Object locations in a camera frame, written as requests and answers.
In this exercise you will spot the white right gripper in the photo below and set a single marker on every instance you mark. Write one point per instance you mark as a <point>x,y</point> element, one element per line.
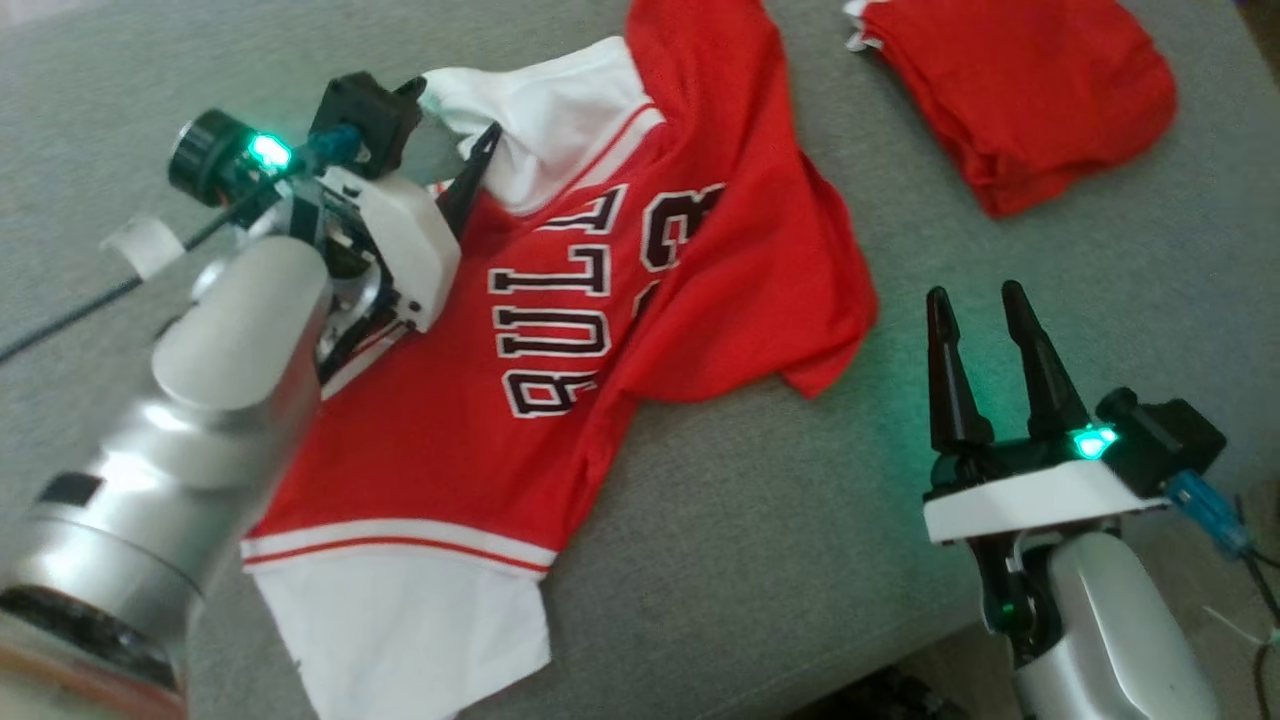
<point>1040,495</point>

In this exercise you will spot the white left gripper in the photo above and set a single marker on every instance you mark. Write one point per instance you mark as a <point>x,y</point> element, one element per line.
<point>410,250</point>

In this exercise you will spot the red shorts with white stripe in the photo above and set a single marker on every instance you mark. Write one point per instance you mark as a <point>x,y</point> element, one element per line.
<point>1030,100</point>

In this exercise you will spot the red and white Bulls jersey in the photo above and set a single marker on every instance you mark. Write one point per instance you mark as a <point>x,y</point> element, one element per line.
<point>450,440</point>

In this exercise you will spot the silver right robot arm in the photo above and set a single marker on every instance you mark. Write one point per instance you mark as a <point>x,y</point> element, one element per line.
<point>1110,630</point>

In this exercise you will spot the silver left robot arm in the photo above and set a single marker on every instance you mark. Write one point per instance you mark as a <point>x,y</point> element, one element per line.
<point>200,420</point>

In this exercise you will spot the grey sofa seat cushion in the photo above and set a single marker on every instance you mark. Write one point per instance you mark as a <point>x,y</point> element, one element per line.
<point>760,520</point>

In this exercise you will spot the white tape tag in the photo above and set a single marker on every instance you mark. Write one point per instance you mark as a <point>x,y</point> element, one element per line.
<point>145,245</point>

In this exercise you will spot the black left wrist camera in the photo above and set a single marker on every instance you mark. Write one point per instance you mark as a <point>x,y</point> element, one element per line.
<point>365,120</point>

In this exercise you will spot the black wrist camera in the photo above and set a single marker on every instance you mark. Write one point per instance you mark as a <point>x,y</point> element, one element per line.
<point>365,120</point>
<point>1165,440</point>

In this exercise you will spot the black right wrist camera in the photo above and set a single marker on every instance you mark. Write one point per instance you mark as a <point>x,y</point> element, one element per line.
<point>1165,440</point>

